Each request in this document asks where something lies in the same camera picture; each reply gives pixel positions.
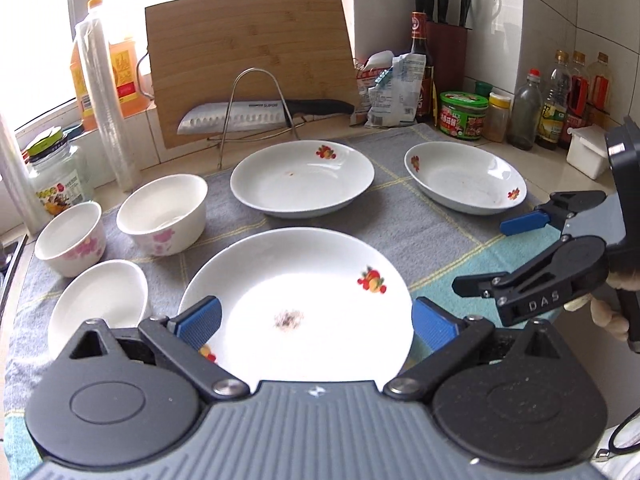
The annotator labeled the white plate with fruit print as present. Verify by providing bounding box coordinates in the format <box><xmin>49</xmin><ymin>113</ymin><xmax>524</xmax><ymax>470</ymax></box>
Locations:
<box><xmin>230</xmin><ymin>140</ymin><xmax>376</xmax><ymax>219</ymax></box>
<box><xmin>178</xmin><ymin>227</ymin><xmax>416</xmax><ymax>386</ymax></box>
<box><xmin>404</xmin><ymin>141</ymin><xmax>528</xmax><ymax>216</ymax></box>

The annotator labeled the bottle with yellow-green label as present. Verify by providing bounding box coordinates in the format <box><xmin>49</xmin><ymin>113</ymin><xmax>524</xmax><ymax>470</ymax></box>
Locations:
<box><xmin>535</xmin><ymin>50</ymin><xmax>572</xmax><ymax>151</ymax></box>

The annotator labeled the red and white plastic bag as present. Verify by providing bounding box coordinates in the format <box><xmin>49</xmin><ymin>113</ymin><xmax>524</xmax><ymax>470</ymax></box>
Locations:
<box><xmin>350</xmin><ymin>50</ymin><xmax>396</xmax><ymax>126</ymax></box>

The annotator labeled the window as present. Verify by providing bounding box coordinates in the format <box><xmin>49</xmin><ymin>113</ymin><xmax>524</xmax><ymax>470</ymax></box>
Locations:
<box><xmin>0</xmin><ymin>0</ymin><xmax>351</xmax><ymax>133</ymax></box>

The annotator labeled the orange cooking oil bottle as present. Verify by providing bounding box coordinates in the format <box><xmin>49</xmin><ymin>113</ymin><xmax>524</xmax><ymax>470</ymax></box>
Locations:
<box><xmin>70</xmin><ymin>0</ymin><xmax>151</xmax><ymax>131</ymax></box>

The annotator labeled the black cable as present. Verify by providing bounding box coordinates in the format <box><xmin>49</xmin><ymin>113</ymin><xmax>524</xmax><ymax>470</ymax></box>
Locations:
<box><xmin>595</xmin><ymin>410</ymin><xmax>640</xmax><ymax>462</ymax></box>

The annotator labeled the grey and teal checked cloth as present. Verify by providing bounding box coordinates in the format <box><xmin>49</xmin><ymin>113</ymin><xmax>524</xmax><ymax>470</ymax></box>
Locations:
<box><xmin>5</xmin><ymin>122</ymin><xmax>568</xmax><ymax>480</ymax></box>

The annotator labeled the dark red knife block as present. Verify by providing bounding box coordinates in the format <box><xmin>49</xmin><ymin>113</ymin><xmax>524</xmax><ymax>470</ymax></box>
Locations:
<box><xmin>425</xmin><ymin>21</ymin><xmax>472</xmax><ymax>111</ymax></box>

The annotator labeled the steel sink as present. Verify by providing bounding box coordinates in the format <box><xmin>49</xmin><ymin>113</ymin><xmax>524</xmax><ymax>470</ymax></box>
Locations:
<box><xmin>0</xmin><ymin>232</ymin><xmax>28</xmax><ymax>311</ymax></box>

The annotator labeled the tall cling film roll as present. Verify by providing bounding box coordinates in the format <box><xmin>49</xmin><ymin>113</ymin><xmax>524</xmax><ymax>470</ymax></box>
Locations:
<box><xmin>75</xmin><ymin>14</ymin><xmax>142</xmax><ymax>193</ymax></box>

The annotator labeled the white and blue plastic bag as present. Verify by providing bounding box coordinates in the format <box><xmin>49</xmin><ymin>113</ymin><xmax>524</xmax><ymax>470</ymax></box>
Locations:
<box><xmin>364</xmin><ymin>54</ymin><xmax>426</xmax><ymax>128</ymax></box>

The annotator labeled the white plastic container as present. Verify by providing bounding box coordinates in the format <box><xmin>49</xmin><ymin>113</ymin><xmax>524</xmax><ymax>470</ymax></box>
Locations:
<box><xmin>566</xmin><ymin>125</ymin><xmax>612</xmax><ymax>181</ymax></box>

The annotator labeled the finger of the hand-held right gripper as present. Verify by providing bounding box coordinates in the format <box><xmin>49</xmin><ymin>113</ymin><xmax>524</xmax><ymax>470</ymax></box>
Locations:
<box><xmin>500</xmin><ymin>191</ymin><xmax>608</xmax><ymax>237</ymax></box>
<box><xmin>451</xmin><ymin>239</ymin><xmax>581</xmax><ymax>328</ymax></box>

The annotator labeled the amber liquid bottle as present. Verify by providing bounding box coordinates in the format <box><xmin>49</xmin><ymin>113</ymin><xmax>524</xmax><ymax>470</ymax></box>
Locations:
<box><xmin>586</xmin><ymin>51</ymin><xmax>615</xmax><ymax>128</ymax></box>

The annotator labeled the glass jar with green lid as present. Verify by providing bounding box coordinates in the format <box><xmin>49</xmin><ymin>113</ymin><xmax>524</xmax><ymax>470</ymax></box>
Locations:
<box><xmin>20</xmin><ymin>127</ymin><xmax>96</xmax><ymax>221</ymax></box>

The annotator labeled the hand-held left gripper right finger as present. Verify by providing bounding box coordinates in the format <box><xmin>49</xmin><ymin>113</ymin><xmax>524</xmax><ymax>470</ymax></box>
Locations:
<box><xmin>382</xmin><ymin>296</ymin><xmax>558</xmax><ymax>403</ymax></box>

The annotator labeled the person's right hand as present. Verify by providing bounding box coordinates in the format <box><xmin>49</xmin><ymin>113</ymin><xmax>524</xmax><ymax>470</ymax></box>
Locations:
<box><xmin>567</xmin><ymin>266</ymin><xmax>640</xmax><ymax>343</ymax></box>

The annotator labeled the clear bottle with red cap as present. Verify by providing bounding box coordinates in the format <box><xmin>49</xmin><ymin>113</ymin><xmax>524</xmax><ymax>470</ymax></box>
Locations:
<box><xmin>508</xmin><ymin>68</ymin><xmax>543</xmax><ymax>151</ymax></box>

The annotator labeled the bottle with red label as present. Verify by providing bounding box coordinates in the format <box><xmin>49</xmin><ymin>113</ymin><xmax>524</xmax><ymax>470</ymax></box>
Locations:
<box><xmin>557</xmin><ymin>51</ymin><xmax>591</xmax><ymax>150</ymax></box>

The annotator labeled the plain white bowl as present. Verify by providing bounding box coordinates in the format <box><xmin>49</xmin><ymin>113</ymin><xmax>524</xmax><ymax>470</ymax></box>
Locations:
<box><xmin>47</xmin><ymin>259</ymin><xmax>151</xmax><ymax>356</ymax></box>

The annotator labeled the bamboo cutting board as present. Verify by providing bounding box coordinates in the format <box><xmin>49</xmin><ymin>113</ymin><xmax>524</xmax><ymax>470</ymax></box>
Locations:
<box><xmin>135</xmin><ymin>0</ymin><xmax>362</xmax><ymax>150</ymax></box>

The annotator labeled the green-lidded round can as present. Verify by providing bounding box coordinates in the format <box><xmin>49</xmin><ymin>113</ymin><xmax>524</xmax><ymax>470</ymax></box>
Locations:
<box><xmin>437</xmin><ymin>91</ymin><xmax>489</xmax><ymax>141</ymax></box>

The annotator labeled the steel knife with black handle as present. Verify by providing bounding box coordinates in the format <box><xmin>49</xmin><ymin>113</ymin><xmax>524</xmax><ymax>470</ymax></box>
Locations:
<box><xmin>177</xmin><ymin>98</ymin><xmax>355</xmax><ymax>136</ymax></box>

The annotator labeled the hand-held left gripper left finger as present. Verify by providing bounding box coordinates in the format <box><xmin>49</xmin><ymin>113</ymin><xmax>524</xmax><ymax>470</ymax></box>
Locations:
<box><xmin>66</xmin><ymin>296</ymin><xmax>251</xmax><ymax>403</ymax></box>

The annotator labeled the metal wire rack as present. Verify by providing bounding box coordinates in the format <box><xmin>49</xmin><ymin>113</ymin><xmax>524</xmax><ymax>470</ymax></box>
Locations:
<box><xmin>202</xmin><ymin>67</ymin><xmax>301</xmax><ymax>171</ymax></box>

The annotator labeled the dark soy sauce bottle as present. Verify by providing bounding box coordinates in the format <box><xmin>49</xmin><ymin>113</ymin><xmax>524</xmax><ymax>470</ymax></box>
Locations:
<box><xmin>409</xmin><ymin>11</ymin><xmax>435</xmax><ymax>123</ymax></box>

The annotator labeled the white bowl with pink flowers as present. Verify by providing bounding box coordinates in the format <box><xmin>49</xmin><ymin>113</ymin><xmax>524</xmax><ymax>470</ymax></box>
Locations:
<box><xmin>34</xmin><ymin>201</ymin><xmax>107</xmax><ymax>278</ymax></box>
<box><xmin>116</xmin><ymin>174</ymin><xmax>209</xmax><ymax>257</ymax></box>

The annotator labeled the yellow-lidded spice jar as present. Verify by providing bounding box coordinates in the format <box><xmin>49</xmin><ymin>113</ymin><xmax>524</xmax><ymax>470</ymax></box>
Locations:
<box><xmin>486</xmin><ymin>92</ymin><xmax>513</xmax><ymax>143</ymax></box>

